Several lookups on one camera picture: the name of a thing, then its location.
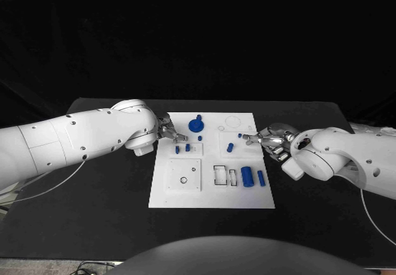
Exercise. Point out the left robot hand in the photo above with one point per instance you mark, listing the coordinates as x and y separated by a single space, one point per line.
169 133

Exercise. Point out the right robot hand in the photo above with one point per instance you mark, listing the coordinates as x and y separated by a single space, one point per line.
274 140

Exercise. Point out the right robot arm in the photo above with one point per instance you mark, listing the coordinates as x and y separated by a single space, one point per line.
340 150

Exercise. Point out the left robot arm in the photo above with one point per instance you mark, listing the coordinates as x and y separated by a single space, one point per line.
77 137

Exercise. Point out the white task board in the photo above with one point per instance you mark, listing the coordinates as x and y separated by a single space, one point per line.
211 197

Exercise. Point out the blue gear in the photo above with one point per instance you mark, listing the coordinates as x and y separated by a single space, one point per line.
195 125

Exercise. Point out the blue short cylinder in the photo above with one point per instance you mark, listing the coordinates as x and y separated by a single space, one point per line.
229 147

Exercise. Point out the blue long thin cylinder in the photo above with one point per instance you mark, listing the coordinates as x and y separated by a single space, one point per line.
261 178

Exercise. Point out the blue thick cylinder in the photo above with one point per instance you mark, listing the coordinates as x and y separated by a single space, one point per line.
247 176

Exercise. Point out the white crumpled cloth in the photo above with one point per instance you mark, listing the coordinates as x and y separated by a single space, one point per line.
375 129

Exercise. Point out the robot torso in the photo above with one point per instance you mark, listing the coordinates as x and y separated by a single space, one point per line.
241 257

